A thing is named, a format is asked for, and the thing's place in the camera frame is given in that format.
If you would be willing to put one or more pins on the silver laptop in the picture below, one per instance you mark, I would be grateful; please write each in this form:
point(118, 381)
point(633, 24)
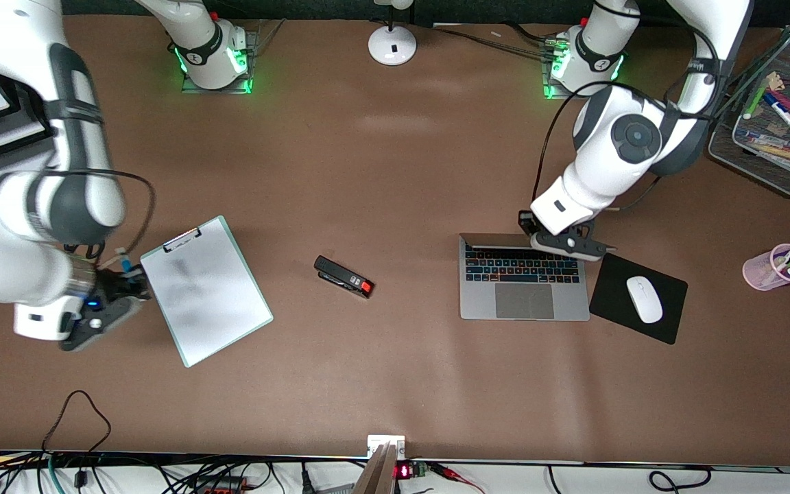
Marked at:
point(525, 302)

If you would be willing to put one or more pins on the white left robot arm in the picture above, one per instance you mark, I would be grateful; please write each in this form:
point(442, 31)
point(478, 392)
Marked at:
point(614, 158)

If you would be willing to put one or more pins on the blue cap whiteboard marker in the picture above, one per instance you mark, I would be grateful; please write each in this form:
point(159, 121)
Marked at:
point(787, 118)

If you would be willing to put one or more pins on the black mouse pad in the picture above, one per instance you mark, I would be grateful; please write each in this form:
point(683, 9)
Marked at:
point(611, 295)

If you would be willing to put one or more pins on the white paper sheet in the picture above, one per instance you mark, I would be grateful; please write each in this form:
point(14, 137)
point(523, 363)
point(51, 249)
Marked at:
point(217, 302)

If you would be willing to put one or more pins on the white computer mouse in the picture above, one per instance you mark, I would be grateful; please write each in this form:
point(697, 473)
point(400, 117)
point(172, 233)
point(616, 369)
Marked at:
point(644, 300)

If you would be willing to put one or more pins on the pale green clipboard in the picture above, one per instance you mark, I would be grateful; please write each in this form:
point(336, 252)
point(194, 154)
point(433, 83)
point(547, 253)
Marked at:
point(230, 240)

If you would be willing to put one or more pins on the pink translucent pen cup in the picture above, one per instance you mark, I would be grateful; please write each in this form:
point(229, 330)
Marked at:
point(758, 271)

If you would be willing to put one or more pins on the black stapler with red tip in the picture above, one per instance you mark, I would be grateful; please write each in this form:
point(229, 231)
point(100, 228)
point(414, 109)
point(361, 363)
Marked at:
point(343, 276)

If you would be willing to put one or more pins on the black mesh desk organizer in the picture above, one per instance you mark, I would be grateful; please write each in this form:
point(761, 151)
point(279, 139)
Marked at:
point(751, 161)

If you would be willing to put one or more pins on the white round lamp base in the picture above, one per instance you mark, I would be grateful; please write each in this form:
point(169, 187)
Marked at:
point(392, 45)

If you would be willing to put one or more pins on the green highlighter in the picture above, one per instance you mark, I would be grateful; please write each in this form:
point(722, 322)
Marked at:
point(755, 101)

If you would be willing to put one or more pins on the white small box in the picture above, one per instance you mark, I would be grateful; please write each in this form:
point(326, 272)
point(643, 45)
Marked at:
point(378, 440)

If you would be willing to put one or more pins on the red display circuit board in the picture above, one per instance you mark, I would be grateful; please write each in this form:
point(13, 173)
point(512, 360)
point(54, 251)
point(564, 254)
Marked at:
point(409, 471)

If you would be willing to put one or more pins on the wooden bars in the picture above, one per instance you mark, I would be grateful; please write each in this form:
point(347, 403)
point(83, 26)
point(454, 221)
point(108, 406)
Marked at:
point(378, 473)

